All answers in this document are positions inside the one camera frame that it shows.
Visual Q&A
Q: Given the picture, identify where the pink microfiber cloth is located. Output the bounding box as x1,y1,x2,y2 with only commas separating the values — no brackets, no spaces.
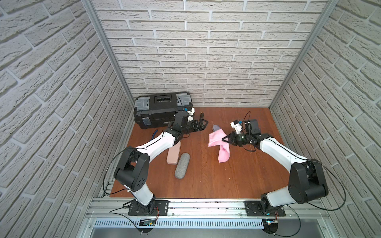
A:
208,129,230,163

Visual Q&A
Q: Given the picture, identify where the lavender eyeglass case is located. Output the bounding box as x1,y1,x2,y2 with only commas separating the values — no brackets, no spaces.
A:
212,125,221,132

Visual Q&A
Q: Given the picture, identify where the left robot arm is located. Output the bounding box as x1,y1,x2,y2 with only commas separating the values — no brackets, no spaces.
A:
114,111,208,212

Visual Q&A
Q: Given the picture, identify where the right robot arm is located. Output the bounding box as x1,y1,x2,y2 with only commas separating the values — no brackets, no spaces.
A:
222,120,329,214

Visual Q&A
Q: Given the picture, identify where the pink eyeglass case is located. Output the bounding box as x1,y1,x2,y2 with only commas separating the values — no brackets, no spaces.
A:
166,142,181,165

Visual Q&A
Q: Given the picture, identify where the grey felt eyeglass case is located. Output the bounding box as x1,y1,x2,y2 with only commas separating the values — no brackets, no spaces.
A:
175,153,190,179

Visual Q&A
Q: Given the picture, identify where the black plastic toolbox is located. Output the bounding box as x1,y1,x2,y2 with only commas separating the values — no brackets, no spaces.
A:
134,92,193,129

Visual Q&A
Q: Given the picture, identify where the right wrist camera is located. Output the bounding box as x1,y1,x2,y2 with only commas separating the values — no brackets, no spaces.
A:
230,120,243,134

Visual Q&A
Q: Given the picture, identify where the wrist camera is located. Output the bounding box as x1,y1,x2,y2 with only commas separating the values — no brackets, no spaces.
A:
230,120,243,134
184,108,195,116

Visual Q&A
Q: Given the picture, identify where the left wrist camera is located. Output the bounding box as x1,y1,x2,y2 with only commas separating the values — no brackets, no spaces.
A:
184,108,195,116

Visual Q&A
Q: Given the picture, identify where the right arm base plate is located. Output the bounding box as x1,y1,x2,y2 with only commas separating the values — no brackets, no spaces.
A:
244,200,286,217

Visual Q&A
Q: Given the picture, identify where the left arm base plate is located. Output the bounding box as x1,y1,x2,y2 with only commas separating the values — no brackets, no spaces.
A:
128,200,170,216

